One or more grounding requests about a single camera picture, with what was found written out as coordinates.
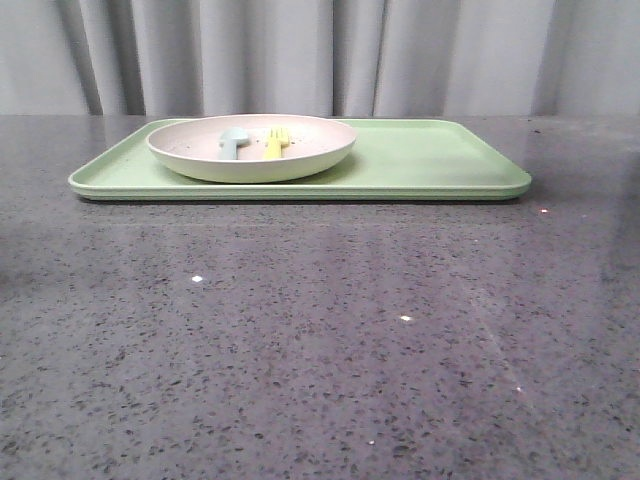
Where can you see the light green plastic tray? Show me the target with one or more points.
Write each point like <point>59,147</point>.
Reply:
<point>391,159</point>

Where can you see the pale pink speckled plate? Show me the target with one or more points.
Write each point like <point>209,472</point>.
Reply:
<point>191,147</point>

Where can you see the light blue plastic spoon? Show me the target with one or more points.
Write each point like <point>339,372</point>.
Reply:
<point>229,142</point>

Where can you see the yellow plastic fork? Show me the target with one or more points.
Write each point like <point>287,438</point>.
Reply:
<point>277,140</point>

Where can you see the grey pleated curtain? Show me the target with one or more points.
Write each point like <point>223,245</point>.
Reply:
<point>342,58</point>

